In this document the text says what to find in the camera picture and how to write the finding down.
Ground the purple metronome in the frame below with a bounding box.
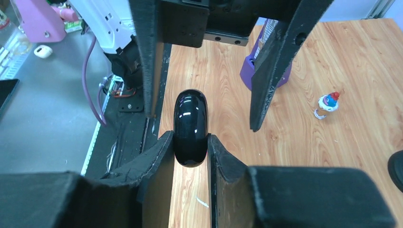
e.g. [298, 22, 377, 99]
[240, 19, 278, 91]

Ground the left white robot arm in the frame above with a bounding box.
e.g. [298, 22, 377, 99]
[71, 0, 332, 132]

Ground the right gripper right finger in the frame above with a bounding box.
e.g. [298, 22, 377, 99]
[208, 134, 396, 228]

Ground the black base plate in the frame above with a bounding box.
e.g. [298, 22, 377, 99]
[81, 44, 172, 179]

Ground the small clown figurine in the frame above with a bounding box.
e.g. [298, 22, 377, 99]
[314, 92, 340, 120]

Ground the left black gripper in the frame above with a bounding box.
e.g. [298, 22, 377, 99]
[129, 0, 332, 132]

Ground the pink object off table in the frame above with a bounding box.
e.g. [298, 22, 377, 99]
[13, 0, 78, 43]

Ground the white case off table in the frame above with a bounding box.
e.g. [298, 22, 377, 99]
[34, 45, 53, 59]

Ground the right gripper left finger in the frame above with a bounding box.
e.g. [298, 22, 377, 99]
[0, 131, 174, 228]

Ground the black earbud charging case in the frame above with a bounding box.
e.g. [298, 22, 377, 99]
[173, 89, 208, 168]

